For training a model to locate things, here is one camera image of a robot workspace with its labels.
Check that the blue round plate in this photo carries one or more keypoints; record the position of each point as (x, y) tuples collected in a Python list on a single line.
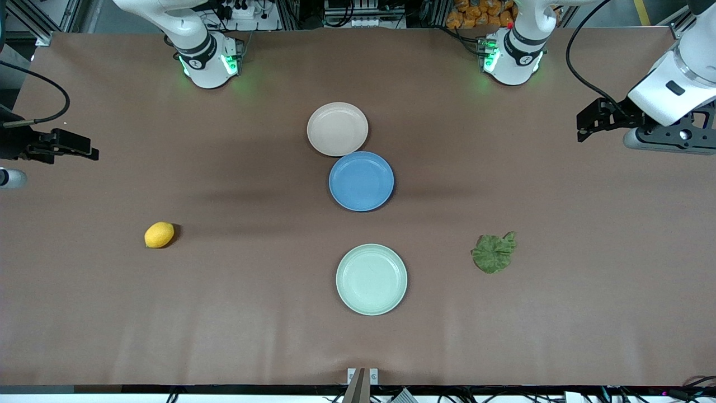
[(361, 182)]

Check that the pale green round plate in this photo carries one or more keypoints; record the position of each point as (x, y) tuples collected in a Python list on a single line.
[(371, 280)]

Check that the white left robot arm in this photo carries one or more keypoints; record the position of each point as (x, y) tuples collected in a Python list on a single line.
[(520, 50)]

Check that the orange snack bag pile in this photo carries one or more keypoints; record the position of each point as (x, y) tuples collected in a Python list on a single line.
[(470, 14)]

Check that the white terminal block rack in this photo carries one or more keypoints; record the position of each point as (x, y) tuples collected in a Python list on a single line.
[(363, 22)]

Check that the grey ribbed box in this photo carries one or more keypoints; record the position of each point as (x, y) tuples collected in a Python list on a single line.
[(403, 397)]

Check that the green lettuce leaf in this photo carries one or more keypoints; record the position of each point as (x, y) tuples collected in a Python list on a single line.
[(492, 254)]

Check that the beige round plate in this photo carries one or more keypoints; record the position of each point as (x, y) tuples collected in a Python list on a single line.
[(337, 129)]

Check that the brown upright post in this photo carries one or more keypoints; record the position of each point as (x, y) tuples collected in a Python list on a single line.
[(357, 389)]

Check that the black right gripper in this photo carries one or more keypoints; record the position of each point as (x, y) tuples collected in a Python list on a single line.
[(12, 142)]

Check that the yellow lemon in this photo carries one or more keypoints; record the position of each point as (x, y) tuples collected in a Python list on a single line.
[(159, 235)]

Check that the small white metal bracket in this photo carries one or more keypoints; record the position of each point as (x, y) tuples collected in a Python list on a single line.
[(351, 375), (373, 376)]

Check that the white power strip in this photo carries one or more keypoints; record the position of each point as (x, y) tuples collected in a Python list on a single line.
[(251, 23)]

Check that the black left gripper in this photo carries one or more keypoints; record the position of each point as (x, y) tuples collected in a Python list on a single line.
[(620, 116)]

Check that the aluminium frame profile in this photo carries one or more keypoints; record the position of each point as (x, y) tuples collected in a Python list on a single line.
[(42, 38), (679, 31)]

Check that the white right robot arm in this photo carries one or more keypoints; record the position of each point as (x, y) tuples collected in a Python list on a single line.
[(201, 50)]

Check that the brown table cover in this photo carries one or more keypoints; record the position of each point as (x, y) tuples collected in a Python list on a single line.
[(168, 308)]

